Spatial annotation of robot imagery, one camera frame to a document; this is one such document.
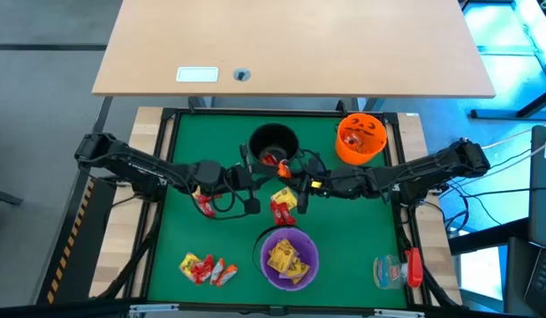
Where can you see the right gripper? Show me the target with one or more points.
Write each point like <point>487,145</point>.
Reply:
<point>306,190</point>

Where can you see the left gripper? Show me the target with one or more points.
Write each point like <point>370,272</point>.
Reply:
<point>248,181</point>

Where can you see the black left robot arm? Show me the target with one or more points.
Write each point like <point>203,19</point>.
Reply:
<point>136,165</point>

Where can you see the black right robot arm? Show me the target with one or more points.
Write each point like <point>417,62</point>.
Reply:
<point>423,170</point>

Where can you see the black jack-o-lantern bucket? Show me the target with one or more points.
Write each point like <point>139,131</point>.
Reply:
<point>273,137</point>

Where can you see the purple plastic bucket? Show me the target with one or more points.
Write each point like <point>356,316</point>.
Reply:
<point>310,247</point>

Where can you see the orange pumpkin bucket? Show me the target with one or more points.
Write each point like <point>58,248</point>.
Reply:
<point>370,137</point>

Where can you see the round grey desk grommet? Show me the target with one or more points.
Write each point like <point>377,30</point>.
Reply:
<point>241,74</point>

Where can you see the light wooden desk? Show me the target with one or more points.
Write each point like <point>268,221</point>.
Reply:
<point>295,44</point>

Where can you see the clear spray bottle red trigger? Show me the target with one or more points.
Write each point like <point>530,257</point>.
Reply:
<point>394,269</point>

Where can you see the black hazard striped panel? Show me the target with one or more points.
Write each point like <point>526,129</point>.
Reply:
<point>85,247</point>

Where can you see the black table foot bar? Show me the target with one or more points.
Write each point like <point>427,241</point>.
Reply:
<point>494,114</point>

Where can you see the black side desk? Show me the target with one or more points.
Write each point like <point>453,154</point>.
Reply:
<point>513,282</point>

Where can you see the black computer monitor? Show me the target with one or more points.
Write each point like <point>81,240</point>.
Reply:
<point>542,185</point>

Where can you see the black keyboard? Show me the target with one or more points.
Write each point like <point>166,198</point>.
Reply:
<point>542,282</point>

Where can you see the black aluminium table frame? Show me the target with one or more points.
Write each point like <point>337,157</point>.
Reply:
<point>277,111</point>

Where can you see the silver frame bracket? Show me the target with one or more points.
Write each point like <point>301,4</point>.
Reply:
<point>399,313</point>
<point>153,308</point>

